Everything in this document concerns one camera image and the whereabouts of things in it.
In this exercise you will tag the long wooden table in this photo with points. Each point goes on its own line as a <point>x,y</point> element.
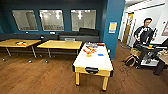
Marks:
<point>13,42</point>
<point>60,44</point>

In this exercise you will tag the interior glass window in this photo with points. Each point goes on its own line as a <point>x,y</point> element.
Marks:
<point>51,20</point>
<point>83,20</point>
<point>25,20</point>

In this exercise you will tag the dark grey sofa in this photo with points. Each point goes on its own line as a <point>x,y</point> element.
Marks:
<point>83,35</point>

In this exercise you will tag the person in dark clothes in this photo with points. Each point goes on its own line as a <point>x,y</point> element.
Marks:
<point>144,33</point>

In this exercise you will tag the yellow wall sign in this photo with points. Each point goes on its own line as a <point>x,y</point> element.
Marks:
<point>113,27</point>

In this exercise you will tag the small orange toy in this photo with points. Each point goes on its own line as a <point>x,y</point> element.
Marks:
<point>20,43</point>

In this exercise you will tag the open cardboard box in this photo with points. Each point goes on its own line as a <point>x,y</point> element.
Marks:
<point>135,52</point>

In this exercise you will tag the blue round paddle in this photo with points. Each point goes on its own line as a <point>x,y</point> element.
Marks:
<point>100,54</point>

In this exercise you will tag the yellow air hockey table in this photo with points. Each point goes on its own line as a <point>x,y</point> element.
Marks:
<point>93,61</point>

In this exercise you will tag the red and black item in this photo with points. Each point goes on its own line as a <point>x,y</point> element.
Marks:
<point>100,44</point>

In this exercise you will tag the grey sofa cushion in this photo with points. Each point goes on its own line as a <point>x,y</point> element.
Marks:
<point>70,39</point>

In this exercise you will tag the brown wooden door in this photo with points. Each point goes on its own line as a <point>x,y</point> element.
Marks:
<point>128,29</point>

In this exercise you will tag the brown backpack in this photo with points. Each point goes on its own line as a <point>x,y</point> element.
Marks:
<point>130,61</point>

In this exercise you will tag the colourful game box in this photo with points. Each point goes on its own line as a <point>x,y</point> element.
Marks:
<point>90,45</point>

